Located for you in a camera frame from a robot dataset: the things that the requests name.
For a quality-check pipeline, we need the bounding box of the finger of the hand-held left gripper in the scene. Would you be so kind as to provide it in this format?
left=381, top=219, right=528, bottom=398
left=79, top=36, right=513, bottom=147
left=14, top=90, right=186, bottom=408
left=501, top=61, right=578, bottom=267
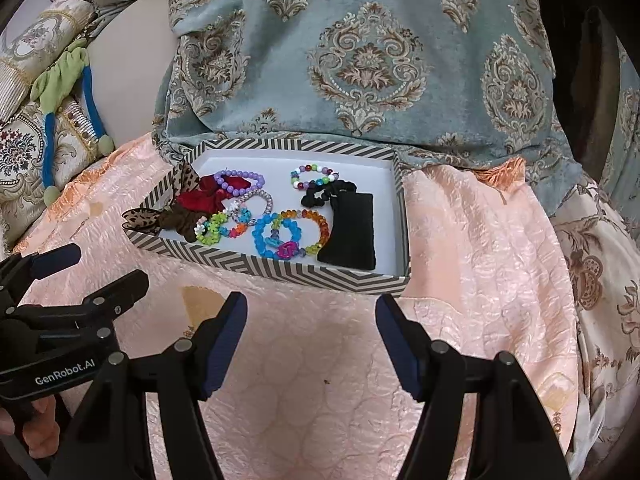
left=0, top=242, right=82, bottom=293
left=15, top=269, right=151, bottom=341

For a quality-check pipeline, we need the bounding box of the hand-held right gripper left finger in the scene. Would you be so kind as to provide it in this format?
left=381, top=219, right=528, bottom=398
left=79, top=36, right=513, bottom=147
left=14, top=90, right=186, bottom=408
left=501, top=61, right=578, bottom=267
left=50, top=291, right=249, bottom=480

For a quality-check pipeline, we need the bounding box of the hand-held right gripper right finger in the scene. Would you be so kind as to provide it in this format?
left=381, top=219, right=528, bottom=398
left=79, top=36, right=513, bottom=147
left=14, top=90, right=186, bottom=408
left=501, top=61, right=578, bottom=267
left=375, top=294, right=571, bottom=480

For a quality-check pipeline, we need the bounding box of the leopard print bow clip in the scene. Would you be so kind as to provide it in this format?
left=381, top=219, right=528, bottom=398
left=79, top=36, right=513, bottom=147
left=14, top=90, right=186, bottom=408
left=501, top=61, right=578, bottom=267
left=122, top=160, right=201, bottom=236

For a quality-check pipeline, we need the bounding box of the brown scrunchie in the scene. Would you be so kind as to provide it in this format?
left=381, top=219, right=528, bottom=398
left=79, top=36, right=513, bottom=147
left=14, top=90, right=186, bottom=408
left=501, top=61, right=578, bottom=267
left=157, top=210, right=203, bottom=241

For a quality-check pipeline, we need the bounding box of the blue bead bracelet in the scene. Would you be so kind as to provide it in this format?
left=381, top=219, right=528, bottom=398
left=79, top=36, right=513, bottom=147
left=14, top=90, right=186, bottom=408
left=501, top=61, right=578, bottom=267
left=252, top=212, right=303, bottom=261

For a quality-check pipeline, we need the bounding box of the pink cyan link bracelet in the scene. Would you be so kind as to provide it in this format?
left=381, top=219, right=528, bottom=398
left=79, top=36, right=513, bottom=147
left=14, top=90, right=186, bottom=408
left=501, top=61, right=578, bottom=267
left=265, top=237, right=301, bottom=262

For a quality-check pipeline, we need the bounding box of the green flower bead bracelet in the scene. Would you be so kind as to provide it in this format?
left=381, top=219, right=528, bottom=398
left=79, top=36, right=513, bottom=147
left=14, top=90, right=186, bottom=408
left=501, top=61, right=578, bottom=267
left=195, top=205, right=251, bottom=247

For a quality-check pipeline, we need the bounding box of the red bow hair clip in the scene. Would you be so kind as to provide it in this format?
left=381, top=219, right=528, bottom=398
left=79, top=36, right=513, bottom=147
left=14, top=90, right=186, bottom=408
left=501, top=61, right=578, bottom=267
left=175, top=175, right=226, bottom=211

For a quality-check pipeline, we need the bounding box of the black velvet pouch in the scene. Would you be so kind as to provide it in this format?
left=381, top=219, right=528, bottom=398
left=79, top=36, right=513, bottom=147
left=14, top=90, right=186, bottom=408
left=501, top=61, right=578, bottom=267
left=316, top=191, right=377, bottom=270

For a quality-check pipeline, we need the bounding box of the silver beaded bracelet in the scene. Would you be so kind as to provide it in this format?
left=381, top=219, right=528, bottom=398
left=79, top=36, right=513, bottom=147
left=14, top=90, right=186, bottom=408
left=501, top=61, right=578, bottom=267
left=230, top=190, right=275, bottom=223

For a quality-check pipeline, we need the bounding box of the rainbow crystal bracelet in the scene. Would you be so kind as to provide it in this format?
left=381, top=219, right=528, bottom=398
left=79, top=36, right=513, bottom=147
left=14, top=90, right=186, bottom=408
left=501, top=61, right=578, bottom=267
left=280, top=209, right=330, bottom=256

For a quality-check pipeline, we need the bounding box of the purple bead bracelet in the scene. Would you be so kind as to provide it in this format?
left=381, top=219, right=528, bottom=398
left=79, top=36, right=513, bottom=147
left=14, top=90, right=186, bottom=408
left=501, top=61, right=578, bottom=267
left=213, top=169, right=266, bottom=200

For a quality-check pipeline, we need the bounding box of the black scrunchie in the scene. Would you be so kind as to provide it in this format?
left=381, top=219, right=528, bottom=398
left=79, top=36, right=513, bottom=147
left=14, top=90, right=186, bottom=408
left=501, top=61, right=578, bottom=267
left=300, top=180, right=357, bottom=208

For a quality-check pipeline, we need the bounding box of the striped cardboard box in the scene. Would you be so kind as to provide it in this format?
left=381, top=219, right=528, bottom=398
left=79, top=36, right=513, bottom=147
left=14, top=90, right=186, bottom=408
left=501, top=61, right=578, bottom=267
left=122, top=135, right=412, bottom=297

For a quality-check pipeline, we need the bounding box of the round multicolour bead bracelet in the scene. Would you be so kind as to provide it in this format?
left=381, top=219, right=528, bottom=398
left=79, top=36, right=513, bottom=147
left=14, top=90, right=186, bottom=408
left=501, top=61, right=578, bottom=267
left=290, top=162, right=337, bottom=193

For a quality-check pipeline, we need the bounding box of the person's left hand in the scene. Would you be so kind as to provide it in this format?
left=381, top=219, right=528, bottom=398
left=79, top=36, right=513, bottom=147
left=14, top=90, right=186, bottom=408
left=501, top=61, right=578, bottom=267
left=0, top=394, right=62, bottom=461

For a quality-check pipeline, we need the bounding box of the pink quilted bedspread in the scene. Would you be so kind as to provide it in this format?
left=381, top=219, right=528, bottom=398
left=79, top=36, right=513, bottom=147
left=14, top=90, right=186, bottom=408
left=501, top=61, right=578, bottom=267
left=15, top=132, right=591, bottom=480

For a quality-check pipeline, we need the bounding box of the floral embroidered cushion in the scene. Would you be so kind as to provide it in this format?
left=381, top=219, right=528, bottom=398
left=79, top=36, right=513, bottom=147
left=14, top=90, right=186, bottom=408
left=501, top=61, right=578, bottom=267
left=0, top=100, right=116, bottom=256

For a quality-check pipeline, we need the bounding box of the cream floral cloth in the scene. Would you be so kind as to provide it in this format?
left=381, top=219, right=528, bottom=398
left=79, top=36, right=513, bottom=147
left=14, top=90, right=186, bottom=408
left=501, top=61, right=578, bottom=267
left=547, top=170, right=640, bottom=466

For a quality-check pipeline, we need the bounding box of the grey embroidered cushion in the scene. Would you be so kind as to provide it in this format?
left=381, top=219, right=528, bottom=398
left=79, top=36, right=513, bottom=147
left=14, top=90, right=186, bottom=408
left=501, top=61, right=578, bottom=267
left=0, top=0, right=96, bottom=121

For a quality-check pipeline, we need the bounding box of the blue patterned cushion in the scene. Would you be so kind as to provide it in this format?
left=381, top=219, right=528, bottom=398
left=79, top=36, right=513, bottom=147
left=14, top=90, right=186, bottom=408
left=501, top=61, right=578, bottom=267
left=150, top=0, right=640, bottom=216

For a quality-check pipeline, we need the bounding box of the green blue fabric cord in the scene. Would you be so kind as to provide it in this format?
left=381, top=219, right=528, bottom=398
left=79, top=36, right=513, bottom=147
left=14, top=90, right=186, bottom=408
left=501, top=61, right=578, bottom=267
left=30, top=40, right=116, bottom=208

